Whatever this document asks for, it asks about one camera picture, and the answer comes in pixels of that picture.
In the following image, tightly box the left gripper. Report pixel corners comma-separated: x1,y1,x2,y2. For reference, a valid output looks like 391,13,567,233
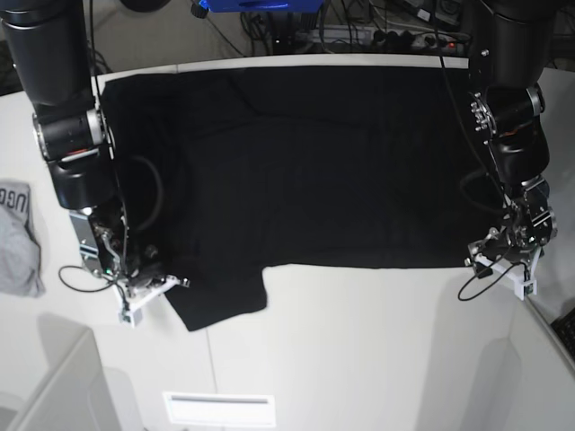
464,224,557,287

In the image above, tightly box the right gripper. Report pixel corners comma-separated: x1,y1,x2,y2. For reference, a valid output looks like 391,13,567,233
80,242,190,310

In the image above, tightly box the black T-shirt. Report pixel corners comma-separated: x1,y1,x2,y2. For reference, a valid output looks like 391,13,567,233
102,66,500,331

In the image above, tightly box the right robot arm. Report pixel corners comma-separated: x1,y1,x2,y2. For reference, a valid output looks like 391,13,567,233
1,1,190,319

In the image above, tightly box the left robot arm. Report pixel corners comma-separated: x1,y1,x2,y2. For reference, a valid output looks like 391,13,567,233
469,1,565,298

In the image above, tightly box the black keyboard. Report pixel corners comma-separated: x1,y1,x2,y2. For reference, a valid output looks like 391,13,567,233
552,309,575,360

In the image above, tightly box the grey folded garment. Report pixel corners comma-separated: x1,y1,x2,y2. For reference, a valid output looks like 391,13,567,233
1,180,46,297

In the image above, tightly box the white paper label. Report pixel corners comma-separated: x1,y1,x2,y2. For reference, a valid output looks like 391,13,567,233
163,392,277,428

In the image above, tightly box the blue box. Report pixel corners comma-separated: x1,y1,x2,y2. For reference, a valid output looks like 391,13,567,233
198,0,323,13

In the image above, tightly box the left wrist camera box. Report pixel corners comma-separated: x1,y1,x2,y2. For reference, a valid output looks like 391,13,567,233
514,278,537,301

